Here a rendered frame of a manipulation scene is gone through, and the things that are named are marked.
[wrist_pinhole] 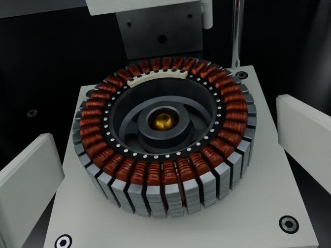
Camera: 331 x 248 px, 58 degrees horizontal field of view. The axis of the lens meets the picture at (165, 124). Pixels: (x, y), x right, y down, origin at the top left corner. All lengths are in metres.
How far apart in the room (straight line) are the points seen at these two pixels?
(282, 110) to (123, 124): 0.10
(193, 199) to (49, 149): 0.08
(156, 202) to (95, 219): 0.05
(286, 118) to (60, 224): 0.14
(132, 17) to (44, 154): 0.16
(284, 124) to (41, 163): 0.13
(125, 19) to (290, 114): 0.18
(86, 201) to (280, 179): 0.12
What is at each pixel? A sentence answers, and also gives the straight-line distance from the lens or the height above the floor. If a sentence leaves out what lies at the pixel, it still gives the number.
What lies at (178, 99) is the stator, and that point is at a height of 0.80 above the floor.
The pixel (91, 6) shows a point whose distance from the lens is 0.17.
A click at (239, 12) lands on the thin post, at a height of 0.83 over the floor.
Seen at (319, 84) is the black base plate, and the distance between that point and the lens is 0.28.
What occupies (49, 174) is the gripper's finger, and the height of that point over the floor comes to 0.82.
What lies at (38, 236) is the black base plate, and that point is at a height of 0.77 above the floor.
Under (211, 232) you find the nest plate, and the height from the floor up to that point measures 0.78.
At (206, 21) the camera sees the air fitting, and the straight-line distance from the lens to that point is 0.30.
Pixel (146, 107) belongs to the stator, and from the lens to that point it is 0.22.
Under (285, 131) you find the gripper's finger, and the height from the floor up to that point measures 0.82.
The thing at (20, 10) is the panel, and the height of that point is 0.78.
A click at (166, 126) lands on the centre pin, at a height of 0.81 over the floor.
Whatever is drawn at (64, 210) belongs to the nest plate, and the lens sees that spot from 0.20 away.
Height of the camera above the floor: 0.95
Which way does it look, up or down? 48 degrees down
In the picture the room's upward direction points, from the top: 11 degrees counter-clockwise
